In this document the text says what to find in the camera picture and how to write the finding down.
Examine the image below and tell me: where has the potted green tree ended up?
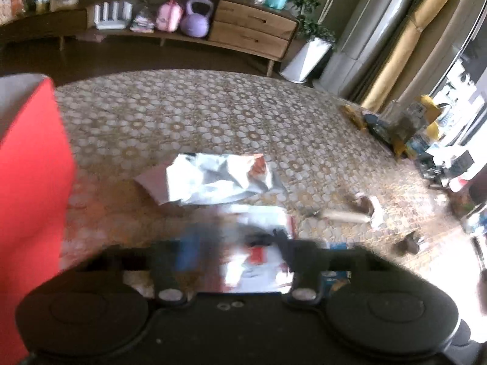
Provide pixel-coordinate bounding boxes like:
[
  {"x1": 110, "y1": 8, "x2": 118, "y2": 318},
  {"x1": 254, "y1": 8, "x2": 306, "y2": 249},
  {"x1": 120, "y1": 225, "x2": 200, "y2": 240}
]
[{"x1": 279, "y1": 0, "x2": 336, "y2": 84}]

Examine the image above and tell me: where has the yellow curtain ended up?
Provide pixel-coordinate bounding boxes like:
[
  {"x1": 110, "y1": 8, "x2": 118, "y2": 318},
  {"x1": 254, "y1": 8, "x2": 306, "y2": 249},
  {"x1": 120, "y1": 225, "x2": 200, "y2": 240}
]
[{"x1": 361, "y1": 0, "x2": 448, "y2": 112}]

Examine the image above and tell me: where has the blue cookie snack bag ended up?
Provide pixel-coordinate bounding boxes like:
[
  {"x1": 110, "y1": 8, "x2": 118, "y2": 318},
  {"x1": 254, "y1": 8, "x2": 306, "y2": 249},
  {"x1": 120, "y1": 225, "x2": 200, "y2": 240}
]
[{"x1": 322, "y1": 242, "x2": 351, "y2": 297}]

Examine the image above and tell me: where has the wooden TV cabinet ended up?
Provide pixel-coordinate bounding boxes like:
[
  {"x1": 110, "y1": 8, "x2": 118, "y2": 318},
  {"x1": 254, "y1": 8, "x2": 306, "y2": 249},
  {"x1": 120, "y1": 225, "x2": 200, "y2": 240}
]
[{"x1": 1, "y1": 0, "x2": 298, "y2": 76}]

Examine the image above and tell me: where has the glass cup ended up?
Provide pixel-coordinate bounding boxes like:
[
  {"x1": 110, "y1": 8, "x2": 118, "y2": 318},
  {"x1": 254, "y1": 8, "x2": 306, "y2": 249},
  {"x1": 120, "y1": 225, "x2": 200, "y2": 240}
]
[{"x1": 378, "y1": 100, "x2": 407, "y2": 143}]

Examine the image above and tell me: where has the cream sausage stick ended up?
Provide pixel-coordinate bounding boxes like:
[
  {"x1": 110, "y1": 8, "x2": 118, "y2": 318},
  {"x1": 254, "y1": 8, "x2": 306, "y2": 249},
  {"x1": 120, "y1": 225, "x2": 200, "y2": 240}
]
[{"x1": 318, "y1": 208, "x2": 371, "y2": 223}]

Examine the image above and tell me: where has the purple kettlebell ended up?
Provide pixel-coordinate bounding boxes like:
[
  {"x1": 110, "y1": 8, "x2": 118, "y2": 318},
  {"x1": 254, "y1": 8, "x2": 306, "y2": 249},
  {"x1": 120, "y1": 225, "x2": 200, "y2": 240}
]
[{"x1": 180, "y1": 0, "x2": 214, "y2": 38}]

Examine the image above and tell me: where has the white red snack bag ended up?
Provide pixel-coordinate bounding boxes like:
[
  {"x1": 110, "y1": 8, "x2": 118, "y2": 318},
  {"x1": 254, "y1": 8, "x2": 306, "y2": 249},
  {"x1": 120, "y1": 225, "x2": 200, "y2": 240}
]
[{"x1": 199, "y1": 204, "x2": 296, "y2": 294}]

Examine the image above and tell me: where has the white router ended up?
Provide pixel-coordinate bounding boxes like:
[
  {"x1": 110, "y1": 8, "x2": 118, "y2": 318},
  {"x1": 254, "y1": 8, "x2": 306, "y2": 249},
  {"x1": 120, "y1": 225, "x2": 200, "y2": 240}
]
[{"x1": 94, "y1": 1, "x2": 133, "y2": 30}]

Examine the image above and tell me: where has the white snack wrapper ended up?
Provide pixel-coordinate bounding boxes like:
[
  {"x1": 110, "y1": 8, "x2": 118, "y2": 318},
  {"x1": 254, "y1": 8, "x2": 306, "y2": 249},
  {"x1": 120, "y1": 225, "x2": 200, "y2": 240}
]
[{"x1": 135, "y1": 152, "x2": 286, "y2": 205}]

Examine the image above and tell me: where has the red cardboard box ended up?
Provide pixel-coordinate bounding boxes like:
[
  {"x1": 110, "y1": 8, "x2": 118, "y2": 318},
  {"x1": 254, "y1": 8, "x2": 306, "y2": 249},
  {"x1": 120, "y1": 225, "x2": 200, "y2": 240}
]
[{"x1": 0, "y1": 73, "x2": 76, "y2": 364}]

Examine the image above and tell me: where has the yellow-lid white jar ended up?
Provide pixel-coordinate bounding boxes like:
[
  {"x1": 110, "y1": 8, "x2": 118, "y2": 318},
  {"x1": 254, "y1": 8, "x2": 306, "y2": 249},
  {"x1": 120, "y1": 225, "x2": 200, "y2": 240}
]
[{"x1": 406, "y1": 95, "x2": 442, "y2": 159}]

